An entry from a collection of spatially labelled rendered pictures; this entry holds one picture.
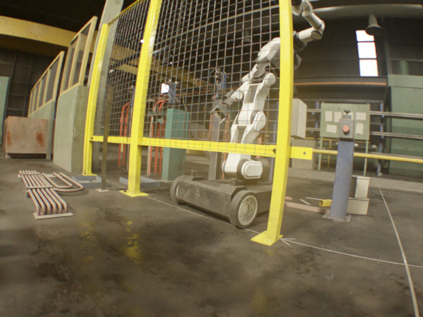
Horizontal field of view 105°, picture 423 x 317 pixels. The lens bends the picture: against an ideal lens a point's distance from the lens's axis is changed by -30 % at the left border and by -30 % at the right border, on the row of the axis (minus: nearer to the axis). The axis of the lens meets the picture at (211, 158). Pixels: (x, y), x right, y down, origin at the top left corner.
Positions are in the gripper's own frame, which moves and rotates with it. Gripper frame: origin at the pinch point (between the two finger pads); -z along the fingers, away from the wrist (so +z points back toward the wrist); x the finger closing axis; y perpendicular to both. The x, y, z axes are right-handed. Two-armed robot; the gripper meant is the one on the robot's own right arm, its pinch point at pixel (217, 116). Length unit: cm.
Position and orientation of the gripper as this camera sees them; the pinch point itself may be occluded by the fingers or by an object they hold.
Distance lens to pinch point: 170.8
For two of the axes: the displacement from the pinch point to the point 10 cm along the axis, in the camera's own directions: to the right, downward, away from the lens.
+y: 4.3, -1.1, -8.9
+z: 6.1, -7.0, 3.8
